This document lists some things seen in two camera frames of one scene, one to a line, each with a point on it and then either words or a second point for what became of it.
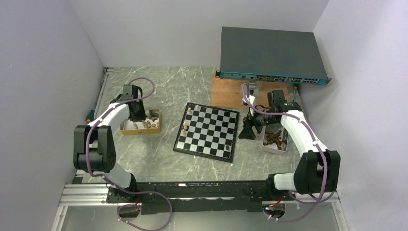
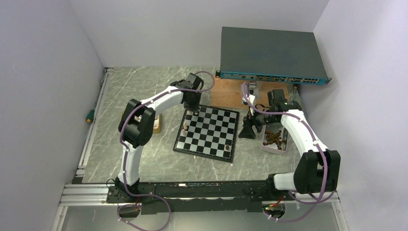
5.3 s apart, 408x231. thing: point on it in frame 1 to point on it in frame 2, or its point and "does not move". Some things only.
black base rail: [200, 197] does not move
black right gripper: [247, 133] does not move
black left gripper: [142, 116] to [195, 108]
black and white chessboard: [208, 131] does not move
